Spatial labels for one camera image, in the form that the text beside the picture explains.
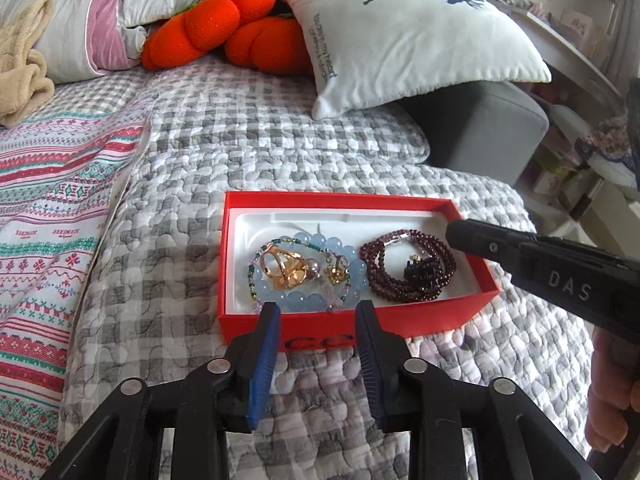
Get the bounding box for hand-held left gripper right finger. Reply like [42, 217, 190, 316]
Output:
[354, 301, 601, 480]

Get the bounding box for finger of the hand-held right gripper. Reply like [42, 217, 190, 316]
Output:
[445, 217, 533, 273]

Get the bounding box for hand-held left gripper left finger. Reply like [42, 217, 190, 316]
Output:
[37, 301, 282, 480]

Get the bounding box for black hair claw clip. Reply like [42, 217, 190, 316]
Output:
[402, 255, 443, 287]

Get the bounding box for red cardboard box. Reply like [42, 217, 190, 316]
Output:
[218, 190, 501, 356]

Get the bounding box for gold double hoop ring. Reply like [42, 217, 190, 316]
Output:
[257, 245, 308, 291]

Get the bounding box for small gold earring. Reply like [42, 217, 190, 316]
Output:
[324, 257, 351, 286]

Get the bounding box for person's right hand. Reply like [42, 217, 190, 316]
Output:
[584, 329, 640, 461]

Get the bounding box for dark floral cloth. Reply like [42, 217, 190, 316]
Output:
[575, 115, 640, 163]

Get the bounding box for white deer print pillow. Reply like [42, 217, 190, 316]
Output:
[289, 0, 552, 121]

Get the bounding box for grey checkered quilt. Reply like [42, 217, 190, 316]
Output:
[50, 67, 591, 480]

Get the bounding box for white bookshelf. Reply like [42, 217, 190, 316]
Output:
[470, 0, 640, 221]

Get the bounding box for striped patterned blanket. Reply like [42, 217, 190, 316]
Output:
[0, 100, 153, 480]

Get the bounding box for orange plush toy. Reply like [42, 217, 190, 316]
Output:
[141, 0, 313, 78]

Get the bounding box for beige fluffy garment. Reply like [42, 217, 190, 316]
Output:
[0, 0, 56, 128]

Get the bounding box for dark red bead bracelet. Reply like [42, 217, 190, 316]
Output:
[359, 228, 458, 303]

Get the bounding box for light blue bead bracelet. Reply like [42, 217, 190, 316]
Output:
[248, 232, 372, 313]

